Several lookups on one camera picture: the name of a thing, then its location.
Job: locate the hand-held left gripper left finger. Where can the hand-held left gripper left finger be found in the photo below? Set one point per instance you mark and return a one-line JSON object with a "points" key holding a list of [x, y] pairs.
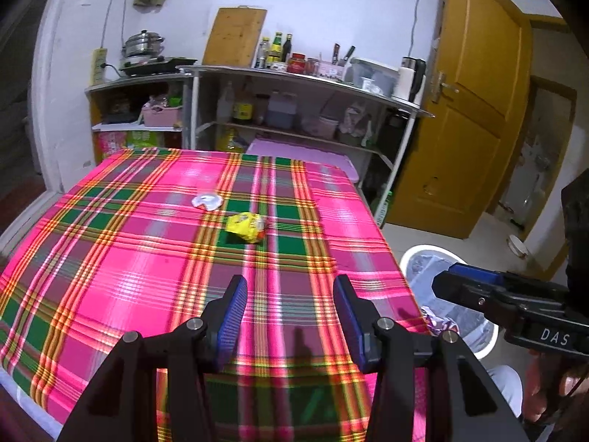
{"points": [[232, 322]]}

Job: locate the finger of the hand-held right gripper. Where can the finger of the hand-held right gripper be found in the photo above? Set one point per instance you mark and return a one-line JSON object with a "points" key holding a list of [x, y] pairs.
{"points": [[464, 290]]}

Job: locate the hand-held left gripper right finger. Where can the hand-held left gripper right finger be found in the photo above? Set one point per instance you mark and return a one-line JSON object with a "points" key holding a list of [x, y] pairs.
{"points": [[354, 327]]}

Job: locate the white round trash bin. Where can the white round trash bin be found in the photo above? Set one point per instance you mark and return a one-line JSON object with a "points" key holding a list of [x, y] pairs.
{"points": [[414, 262]]}

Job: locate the yellow snack wrapper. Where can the yellow snack wrapper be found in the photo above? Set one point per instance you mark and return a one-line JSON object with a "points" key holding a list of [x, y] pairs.
{"points": [[246, 226]]}

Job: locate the person's right hand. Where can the person's right hand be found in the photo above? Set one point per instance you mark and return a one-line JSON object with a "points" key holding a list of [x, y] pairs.
{"points": [[547, 386]]}

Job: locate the clear plastic bin liner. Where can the clear plastic bin liner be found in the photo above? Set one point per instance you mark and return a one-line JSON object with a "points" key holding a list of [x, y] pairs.
{"points": [[425, 281]]}

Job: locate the purple patterned wrapper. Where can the purple patterned wrapper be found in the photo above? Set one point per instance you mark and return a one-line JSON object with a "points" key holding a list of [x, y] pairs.
{"points": [[439, 322]]}

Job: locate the white floor bowl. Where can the white floor bowl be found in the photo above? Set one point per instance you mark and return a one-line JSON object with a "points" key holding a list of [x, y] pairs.
{"points": [[518, 246]]}

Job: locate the person's grey trouser leg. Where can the person's grey trouser leg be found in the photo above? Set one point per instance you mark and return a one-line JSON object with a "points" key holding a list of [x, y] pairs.
{"points": [[506, 389]]}

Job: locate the person's dark jacket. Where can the person's dark jacket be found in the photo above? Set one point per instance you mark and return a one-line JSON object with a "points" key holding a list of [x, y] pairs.
{"points": [[577, 230]]}

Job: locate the pink plaid tablecloth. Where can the pink plaid tablecloth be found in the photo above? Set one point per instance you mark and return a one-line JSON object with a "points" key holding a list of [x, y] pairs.
{"points": [[138, 258]]}

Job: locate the white paper scrap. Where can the white paper scrap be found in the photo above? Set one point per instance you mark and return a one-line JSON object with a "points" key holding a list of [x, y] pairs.
{"points": [[207, 201]]}

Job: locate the pink lid storage box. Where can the pink lid storage box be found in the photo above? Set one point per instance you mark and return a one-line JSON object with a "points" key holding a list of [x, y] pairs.
{"points": [[303, 156]]}

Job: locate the yellow oil jug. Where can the yellow oil jug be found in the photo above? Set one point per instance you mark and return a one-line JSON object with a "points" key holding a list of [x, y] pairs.
{"points": [[230, 140]]}

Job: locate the yellow wooden door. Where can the yellow wooden door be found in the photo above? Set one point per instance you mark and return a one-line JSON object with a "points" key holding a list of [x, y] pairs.
{"points": [[460, 101]]}

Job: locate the crumpled plastic bags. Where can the crumpled plastic bags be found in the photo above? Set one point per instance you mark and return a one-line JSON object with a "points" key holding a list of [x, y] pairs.
{"points": [[356, 124]]}

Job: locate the pink translucent jar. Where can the pink translucent jar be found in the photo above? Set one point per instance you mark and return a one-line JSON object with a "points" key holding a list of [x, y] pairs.
{"points": [[320, 126]]}

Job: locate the green cardboard box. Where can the green cardboard box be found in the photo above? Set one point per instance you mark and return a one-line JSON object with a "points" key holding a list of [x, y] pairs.
{"points": [[143, 139]]}

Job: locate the pink cardboard box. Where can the pink cardboard box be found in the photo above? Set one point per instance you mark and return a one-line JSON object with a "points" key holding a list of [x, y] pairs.
{"points": [[110, 147]]}

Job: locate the dark plastic jug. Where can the dark plastic jug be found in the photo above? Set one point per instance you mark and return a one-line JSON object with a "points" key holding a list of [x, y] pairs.
{"points": [[280, 111]]}

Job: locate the yellow label oil bottle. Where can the yellow label oil bottle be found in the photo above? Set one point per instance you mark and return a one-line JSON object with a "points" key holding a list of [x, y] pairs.
{"points": [[242, 106]]}

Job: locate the white black electric kettle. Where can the white black electric kettle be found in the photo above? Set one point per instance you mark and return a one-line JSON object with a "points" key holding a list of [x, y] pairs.
{"points": [[407, 80]]}

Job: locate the clear plastic bottle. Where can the clear plastic bottle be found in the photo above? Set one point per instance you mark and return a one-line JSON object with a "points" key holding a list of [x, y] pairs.
{"points": [[224, 103]]}

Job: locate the pink storage basket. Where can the pink storage basket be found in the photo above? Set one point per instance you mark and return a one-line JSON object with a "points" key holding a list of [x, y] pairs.
{"points": [[161, 115]]}

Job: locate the clear plastic container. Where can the clear plastic container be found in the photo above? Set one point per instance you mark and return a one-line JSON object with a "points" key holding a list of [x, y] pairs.
{"points": [[372, 76]]}

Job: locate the large metal shelf rack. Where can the large metal shelf rack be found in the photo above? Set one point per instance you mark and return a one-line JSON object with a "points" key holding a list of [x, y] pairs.
{"points": [[299, 78]]}

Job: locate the pink utensil basket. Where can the pink utensil basket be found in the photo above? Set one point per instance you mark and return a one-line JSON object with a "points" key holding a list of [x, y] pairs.
{"points": [[331, 71]]}

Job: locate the small metal shelf rack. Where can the small metal shelf rack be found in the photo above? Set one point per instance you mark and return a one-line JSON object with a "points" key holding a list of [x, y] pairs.
{"points": [[133, 83]]}

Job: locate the red jar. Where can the red jar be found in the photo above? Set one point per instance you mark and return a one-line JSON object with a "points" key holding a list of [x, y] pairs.
{"points": [[297, 63]]}

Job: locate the black induction cooker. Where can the black induction cooker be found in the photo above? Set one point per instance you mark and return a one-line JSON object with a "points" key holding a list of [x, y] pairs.
{"points": [[156, 65]]}

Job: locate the green label sauce bottle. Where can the green label sauce bottle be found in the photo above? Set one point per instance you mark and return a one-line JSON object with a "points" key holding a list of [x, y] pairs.
{"points": [[277, 48]]}

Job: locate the dark sauce bottle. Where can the dark sauce bottle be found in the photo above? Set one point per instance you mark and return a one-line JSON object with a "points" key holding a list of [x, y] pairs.
{"points": [[288, 48]]}

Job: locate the wooden cutting board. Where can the wooden cutting board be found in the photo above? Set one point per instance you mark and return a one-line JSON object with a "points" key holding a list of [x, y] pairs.
{"points": [[234, 37]]}

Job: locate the yellow power strip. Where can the yellow power strip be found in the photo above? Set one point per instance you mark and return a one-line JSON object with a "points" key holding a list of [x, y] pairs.
{"points": [[98, 66]]}

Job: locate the steel pot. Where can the steel pot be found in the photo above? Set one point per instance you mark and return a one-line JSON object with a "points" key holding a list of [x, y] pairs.
{"points": [[143, 46]]}

